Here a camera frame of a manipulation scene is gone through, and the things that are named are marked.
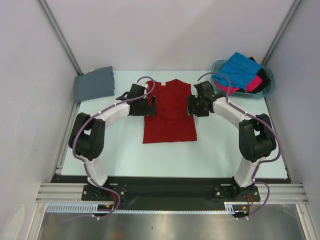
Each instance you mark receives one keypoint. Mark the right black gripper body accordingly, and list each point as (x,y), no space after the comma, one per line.
(199,109)

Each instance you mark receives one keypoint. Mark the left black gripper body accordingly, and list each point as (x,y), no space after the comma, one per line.
(143,105)

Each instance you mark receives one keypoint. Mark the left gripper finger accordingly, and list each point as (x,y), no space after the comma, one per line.
(148,113)
(152,107)

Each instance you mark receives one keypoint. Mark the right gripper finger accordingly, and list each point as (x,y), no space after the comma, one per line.
(190,100)
(190,111)

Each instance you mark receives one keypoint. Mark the red t shirt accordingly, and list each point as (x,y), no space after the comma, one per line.
(171,122)

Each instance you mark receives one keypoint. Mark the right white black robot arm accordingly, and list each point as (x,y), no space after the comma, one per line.
(256,138)

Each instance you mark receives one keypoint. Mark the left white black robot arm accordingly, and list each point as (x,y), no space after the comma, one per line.
(87,138)

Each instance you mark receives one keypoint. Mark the folded grey t shirt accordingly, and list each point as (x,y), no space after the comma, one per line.
(99,83)

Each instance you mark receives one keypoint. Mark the blue t shirt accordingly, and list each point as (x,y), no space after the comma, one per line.
(239,69)

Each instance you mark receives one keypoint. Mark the pink t shirt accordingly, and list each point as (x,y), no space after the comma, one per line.
(250,87)

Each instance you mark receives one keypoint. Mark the black t shirt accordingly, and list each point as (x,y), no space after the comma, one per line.
(265,81)

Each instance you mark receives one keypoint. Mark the teal plastic basket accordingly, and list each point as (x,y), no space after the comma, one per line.
(216,67)

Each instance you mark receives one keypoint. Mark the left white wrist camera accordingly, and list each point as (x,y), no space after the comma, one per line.
(145,85)

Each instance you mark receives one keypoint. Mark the right white cable duct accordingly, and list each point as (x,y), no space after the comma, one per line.
(238,207)

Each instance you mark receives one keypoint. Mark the white cable duct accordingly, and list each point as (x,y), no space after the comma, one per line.
(85,208)
(238,207)

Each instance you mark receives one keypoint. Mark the left white cable duct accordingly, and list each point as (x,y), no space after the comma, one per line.
(85,208)

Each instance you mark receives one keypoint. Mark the aluminium front rail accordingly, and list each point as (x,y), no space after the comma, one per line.
(284,194)

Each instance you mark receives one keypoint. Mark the right aluminium corner post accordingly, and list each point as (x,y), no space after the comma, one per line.
(281,31)

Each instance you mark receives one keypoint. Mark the aluminium corner post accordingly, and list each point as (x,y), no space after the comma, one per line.
(281,31)
(54,25)

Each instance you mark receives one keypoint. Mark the left aluminium corner post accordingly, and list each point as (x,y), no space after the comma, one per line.
(54,25)

